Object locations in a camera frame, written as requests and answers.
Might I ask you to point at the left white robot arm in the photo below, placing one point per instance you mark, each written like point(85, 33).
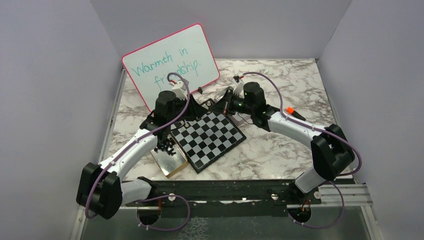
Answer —
point(126, 162)

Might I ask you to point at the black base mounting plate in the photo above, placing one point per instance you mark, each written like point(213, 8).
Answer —
point(206, 198)

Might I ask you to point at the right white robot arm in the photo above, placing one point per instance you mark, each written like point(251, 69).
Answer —
point(329, 149)

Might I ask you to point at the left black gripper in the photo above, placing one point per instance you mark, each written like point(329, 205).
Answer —
point(196, 110)

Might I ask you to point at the black white chessboard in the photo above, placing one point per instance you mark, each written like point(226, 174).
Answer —
point(206, 140)

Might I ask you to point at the pink framed whiteboard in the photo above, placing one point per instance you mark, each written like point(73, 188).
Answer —
point(186, 52)

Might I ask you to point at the gold tin with black pieces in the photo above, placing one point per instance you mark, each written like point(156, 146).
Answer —
point(170, 165)

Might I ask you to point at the silver tin with white pieces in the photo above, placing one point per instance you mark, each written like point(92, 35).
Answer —
point(240, 115)

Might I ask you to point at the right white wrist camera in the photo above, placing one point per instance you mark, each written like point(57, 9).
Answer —
point(238, 87)

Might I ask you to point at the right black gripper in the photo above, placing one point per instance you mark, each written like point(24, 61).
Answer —
point(224, 105)

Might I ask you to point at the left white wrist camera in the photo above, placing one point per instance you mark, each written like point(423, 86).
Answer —
point(180, 89)

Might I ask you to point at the pile of black chess pieces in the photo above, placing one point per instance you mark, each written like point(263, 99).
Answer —
point(167, 146)

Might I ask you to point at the aluminium rail frame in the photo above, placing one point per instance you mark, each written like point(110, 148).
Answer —
point(348, 196)

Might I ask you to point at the black marker orange cap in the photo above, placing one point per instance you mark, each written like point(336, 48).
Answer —
point(295, 114)

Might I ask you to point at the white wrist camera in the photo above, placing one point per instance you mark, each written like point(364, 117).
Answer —
point(180, 89)
point(238, 87)

